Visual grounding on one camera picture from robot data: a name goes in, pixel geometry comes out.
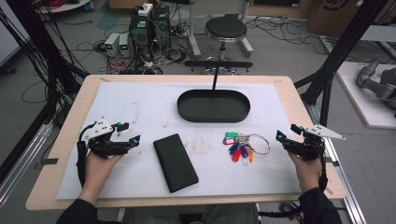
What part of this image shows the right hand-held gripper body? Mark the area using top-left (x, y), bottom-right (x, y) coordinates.
top-left (284, 123), bottom-right (347, 162)

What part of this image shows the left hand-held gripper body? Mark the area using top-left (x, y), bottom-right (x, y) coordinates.
top-left (77, 117), bottom-right (134, 160)

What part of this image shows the key ring with coloured tags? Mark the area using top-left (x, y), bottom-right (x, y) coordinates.
top-left (221, 131), bottom-right (272, 166)

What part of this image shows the black wallet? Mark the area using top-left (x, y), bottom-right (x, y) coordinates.
top-left (152, 133), bottom-right (200, 194)

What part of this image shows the black oval tray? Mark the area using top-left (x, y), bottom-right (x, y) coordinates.
top-left (176, 89), bottom-right (251, 124)

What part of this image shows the person's left hand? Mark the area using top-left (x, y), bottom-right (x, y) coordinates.
top-left (78, 151), bottom-right (124, 205)

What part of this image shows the person's right hand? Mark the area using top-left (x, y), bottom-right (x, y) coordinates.
top-left (287, 150), bottom-right (323, 195)

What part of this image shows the white platform board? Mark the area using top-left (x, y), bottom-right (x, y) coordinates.
top-left (335, 61), bottom-right (396, 131)

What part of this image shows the grey power supply unit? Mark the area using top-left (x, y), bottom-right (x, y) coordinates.
top-left (104, 33), bottom-right (121, 58)
top-left (119, 33), bottom-right (133, 58)

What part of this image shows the black computer tower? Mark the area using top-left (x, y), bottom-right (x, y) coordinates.
top-left (151, 4), bottom-right (172, 52)
top-left (128, 12), bottom-right (154, 63)

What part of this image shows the black bar stand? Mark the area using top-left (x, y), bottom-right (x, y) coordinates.
top-left (183, 60), bottom-right (253, 91)

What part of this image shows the white metal stand leg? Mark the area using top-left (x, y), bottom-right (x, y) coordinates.
top-left (238, 0), bottom-right (255, 59)
top-left (186, 0), bottom-right (203, 58)

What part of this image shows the white power strip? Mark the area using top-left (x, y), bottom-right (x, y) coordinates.
top-left (137, 2), bottom-right (154, 18)

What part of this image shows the brown cardboard box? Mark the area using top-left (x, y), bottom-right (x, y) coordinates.
top-left (305, 0), bottom-right (370, 39)

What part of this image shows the black round stool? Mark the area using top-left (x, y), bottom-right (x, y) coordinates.
top-left (203, 13), bottom-right (249, 76)

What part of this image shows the aluminium rail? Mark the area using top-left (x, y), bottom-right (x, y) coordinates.
top-left (0, 120), bottom-right (54, 208)
top-left (304, 102), bottom-right (369, 224)

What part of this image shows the tangle of floor cables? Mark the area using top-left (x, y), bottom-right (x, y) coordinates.
top-left (92, 6), bottom-right (194, 76)

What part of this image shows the black metal frame post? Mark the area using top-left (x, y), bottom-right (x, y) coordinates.
top-left (293, 0), bottom-right (389, 127)

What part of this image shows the bundle of black cables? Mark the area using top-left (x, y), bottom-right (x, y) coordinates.
top-left (0, 0), bottom-right (90, 129)

